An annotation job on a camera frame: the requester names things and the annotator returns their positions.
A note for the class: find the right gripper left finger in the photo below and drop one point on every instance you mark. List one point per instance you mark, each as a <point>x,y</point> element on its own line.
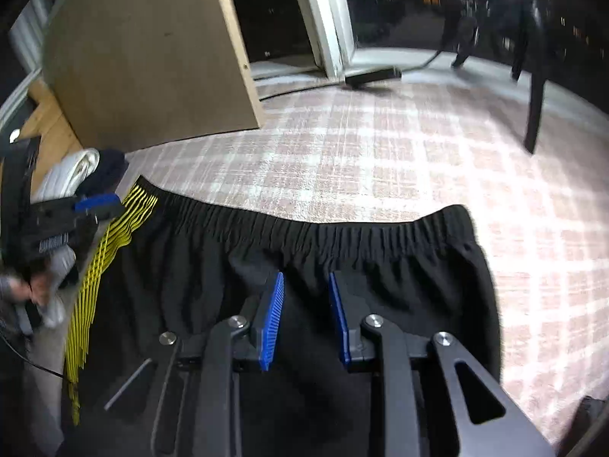
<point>183,399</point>

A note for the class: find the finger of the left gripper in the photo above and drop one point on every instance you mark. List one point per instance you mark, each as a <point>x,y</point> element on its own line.
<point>103,206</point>

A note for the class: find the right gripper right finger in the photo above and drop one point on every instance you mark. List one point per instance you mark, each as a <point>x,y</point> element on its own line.
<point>429,395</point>

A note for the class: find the black shorts yellow stripes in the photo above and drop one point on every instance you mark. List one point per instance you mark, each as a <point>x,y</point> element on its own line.
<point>172,263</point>

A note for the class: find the left hand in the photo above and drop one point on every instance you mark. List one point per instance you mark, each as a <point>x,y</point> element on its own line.
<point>14,289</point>

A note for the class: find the dark navy folded garment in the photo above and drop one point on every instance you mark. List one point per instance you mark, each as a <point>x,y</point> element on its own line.
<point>107,176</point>

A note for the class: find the white folded garment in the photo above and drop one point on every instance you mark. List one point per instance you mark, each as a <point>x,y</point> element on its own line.
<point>57,192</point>

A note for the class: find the wooden board panel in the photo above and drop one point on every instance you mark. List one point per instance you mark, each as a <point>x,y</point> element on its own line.
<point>131,74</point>

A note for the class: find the black power adapter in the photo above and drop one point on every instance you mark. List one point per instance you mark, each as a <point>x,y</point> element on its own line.
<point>362,79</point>

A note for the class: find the black tripod stand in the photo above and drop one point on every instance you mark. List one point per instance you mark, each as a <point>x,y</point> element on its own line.
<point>468,21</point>

